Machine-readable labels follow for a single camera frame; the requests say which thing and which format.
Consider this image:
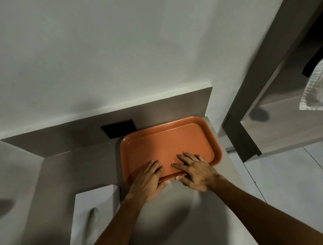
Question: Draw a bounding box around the person's left hand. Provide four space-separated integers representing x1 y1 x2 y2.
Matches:
125 160 169 205

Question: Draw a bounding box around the person's right hand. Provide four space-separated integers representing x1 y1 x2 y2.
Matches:
171 151 225 193

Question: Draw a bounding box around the orange plastic tray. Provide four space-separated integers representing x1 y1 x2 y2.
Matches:
120 116 223 187

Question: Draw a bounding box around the person's left forearm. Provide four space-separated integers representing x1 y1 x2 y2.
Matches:
93 199 147 245

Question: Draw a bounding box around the person's right forearm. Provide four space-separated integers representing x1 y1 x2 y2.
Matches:
211 176 323 245

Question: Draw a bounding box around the white tissue box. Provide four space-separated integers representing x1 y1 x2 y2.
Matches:
70 184 121 245

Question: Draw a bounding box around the white towel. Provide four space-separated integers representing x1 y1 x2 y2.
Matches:
299 59 323 111

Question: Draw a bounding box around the black hanging garment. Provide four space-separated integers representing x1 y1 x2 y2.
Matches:
302 45 323 78

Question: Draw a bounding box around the black wall socket plate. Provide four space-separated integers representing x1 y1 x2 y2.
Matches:
101 120 137 139

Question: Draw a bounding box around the brown wooden wardrobe frame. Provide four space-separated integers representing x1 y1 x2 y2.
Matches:
222 0 323 163

